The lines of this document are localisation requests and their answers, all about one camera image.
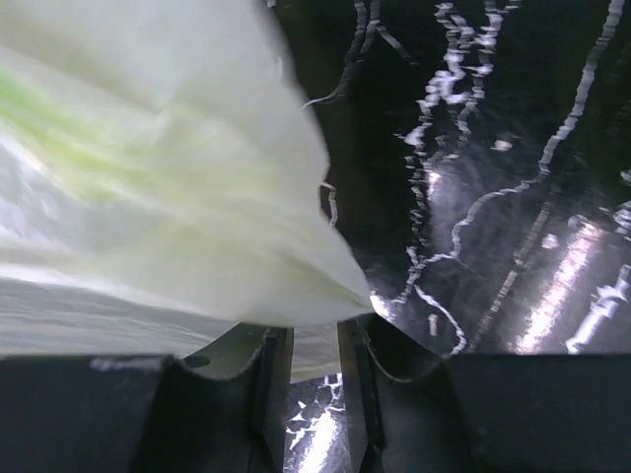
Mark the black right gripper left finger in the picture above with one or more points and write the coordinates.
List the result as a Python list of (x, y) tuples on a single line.
[(221, 409)]

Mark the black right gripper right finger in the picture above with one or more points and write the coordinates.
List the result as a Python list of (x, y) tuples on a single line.
[(410, 410)]

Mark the light green plastic bag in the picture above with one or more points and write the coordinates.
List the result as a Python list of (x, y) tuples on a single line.
[(160, 183)]

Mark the black marble pattern mat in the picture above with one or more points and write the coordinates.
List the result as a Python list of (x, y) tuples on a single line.
[(480, 169)]

